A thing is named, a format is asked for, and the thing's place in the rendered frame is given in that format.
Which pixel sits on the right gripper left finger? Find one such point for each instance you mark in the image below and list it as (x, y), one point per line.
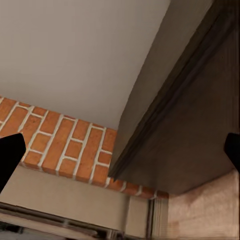
(12, 150)

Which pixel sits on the wood fireplace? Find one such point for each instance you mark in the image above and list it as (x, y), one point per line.
(56, 207)

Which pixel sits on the cabinet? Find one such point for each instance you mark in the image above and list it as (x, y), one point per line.
(185, 101)

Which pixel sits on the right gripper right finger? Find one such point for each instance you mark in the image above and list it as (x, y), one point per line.
(232, 149)

